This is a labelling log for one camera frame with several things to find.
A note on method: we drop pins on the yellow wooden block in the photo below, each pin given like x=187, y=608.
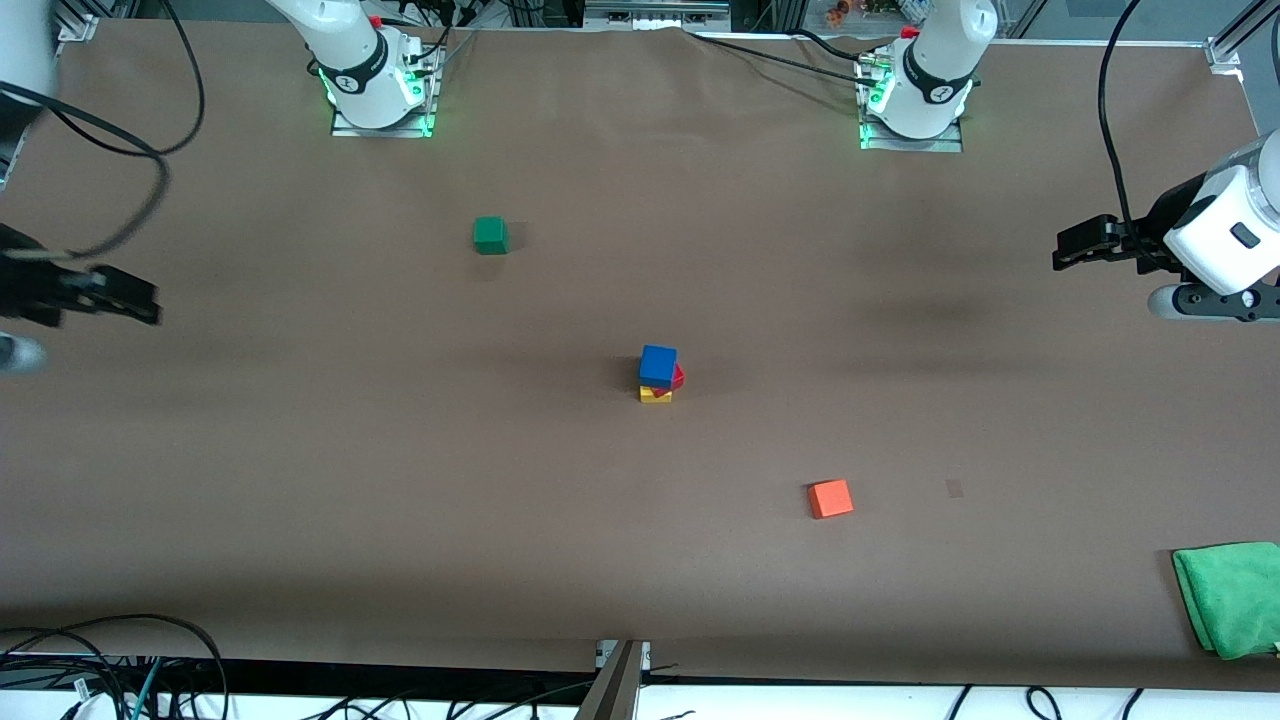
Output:
x=655, y=396

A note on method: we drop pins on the green wooden block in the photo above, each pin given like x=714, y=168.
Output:
x=489, y=234

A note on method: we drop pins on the blue wooden block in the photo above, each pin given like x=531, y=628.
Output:
x=657, y=365

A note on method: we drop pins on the red wooden block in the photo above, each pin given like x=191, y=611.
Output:
x=679, y=377

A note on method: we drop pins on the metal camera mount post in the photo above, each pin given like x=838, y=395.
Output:
x=615, y=690

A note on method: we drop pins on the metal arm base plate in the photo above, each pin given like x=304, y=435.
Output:
x=380, y=132
x=930, y=146

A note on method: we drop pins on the orange wooden block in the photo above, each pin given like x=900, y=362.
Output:
x=830, y=498

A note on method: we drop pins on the green microfibre cloth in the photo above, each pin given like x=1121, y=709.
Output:
x=1235, y=600

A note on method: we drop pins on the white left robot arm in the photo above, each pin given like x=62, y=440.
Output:
x=935, y=118

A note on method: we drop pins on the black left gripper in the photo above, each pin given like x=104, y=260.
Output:
x=1143, y=247

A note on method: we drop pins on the silver metal rail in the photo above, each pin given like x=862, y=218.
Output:
x=655, y=12

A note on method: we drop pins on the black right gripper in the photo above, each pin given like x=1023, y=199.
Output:
x=28, y=284

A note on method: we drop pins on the brown paper table cover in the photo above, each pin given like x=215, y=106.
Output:
x=640, y=560

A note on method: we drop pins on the small orange figurine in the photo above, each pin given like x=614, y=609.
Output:
x=838, y=12

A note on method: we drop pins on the silver corner bracket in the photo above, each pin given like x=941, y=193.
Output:
x=80, y=22
x=1225, y=55

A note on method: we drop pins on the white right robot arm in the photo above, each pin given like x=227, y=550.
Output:
x=360, y=100

